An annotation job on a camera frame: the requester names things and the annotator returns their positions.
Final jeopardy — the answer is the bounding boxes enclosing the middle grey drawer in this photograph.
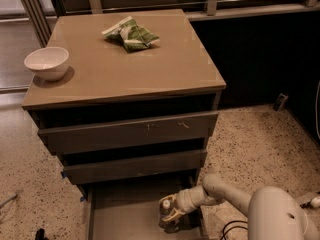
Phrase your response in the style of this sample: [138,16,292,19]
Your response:
[64,149,207,185]

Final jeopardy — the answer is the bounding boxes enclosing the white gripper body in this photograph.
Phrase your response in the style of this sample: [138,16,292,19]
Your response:
[176,186,208,214]

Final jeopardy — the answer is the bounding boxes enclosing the clear plastic water bottle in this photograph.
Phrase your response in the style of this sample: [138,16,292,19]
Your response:
[159,199,179,233]

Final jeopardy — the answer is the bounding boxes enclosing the white ceramic bowl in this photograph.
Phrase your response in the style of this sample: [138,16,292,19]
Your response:
[24,47,69,81]

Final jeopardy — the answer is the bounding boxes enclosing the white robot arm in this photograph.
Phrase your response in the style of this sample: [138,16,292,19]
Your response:
[159,174,320,240]

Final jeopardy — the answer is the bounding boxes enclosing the black object bottom left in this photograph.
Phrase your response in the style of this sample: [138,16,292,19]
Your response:
[35,228,45,240]

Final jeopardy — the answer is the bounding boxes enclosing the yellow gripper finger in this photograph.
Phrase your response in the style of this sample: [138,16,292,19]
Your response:
[159,194,176,208]
[161,208,184,222]

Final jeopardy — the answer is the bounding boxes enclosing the grey drawer cabinet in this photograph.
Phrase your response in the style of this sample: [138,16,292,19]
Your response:
[20,9,227,240]

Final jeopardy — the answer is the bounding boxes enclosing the green snack bag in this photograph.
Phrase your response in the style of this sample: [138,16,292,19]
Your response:
[101,16,160,52]

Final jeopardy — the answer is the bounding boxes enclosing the top grey drawer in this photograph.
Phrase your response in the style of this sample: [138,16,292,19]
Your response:
[38,112,218,154]

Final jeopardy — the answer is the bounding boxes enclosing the open bottom grey drawer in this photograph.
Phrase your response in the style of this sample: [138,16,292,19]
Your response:
[88,172,208,240]

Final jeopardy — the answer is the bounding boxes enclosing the grey rod on floor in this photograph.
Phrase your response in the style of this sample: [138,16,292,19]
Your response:
[0,193,18,209]

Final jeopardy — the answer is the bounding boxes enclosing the white power strip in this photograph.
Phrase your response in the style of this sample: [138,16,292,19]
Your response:
[297,192,320,209]

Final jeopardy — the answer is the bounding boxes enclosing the black floor cable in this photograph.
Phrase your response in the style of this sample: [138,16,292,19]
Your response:
[219,219,249,240]

